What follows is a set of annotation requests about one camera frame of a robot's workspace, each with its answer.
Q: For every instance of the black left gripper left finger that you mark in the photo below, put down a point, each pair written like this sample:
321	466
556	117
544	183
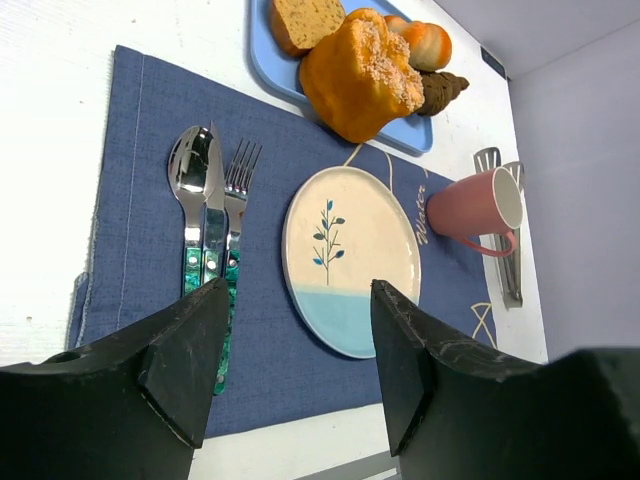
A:
131	405

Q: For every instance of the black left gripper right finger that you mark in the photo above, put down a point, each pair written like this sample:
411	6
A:
458	409

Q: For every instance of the brown bread slice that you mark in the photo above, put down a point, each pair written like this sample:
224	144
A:
298	25

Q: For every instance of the orange striped bread roll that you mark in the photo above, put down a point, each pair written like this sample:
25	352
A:
430	45

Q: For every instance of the pink mug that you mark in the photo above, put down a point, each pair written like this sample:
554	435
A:
487	203

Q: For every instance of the white and blue plate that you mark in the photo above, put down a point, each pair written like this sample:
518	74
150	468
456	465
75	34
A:
344	228

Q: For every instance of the blue denim placemat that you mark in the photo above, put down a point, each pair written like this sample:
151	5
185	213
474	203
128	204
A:
279	371

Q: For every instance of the dark chocolate pastry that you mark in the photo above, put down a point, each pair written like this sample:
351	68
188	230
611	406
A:
440	89

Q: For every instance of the sugared orange bundt cake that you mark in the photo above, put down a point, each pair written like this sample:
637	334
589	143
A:
358	79

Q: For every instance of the dark corner label sticker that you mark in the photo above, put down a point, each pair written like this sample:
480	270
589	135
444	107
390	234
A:
495	64

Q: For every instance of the blue plastic tray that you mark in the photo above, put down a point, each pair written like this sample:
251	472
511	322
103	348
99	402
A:
279	71

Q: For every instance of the knife with green handle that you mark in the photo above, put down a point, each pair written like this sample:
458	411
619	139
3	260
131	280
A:
215	215

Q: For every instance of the spoon with green handle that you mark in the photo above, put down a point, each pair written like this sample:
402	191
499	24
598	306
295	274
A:
187	175

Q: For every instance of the fork with green handle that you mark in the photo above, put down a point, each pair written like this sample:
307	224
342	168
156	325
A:
238	180

